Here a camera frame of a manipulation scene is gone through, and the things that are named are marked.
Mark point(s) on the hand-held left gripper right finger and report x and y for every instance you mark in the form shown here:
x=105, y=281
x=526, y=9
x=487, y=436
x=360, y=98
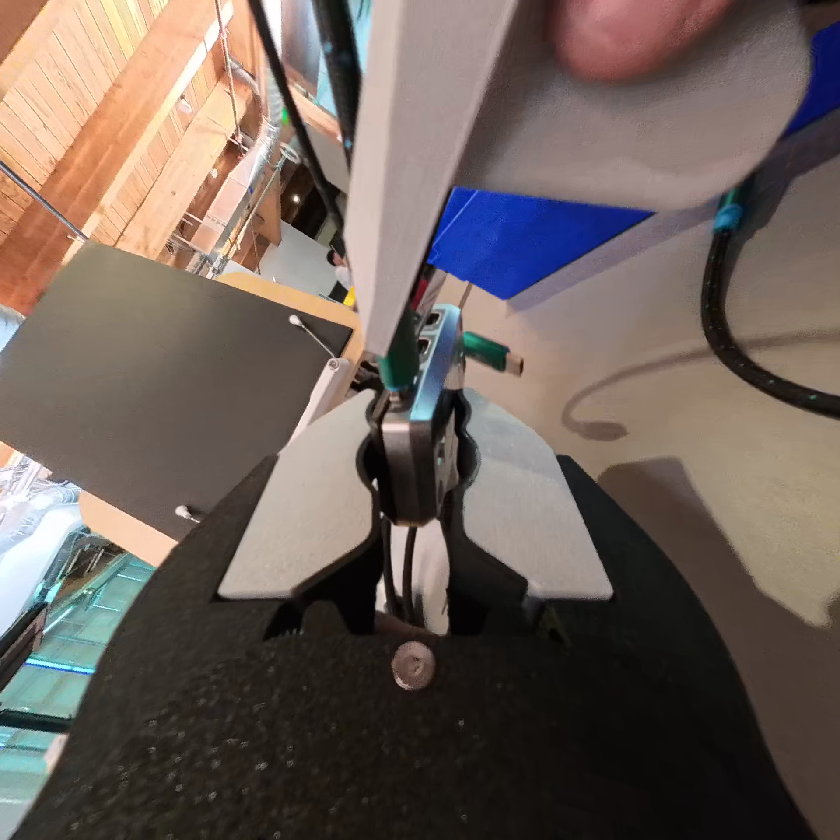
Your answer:
x=525, y=512

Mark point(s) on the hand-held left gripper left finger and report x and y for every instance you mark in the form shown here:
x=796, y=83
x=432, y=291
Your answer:
x=302, y=512

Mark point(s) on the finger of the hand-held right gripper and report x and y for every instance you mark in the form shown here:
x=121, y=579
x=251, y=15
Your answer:
x=394, y=164

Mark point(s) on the dark grey hdmi switch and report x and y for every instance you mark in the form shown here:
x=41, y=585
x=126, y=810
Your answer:
x=410, y=459

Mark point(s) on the blue plastic bin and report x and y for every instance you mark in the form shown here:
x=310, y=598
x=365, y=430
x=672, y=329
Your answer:
x=525, y=243

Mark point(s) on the person's right hand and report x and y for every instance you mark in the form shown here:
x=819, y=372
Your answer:
x=623, y=39

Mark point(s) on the white tablet stand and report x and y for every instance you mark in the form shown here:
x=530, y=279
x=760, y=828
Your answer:
x=321, y=400

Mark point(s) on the silver ventilation duct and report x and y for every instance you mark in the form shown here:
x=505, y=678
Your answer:
x=259, y=151

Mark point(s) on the black tablet wooden frame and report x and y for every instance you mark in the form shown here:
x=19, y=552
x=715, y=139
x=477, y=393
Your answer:
x=131, y=380

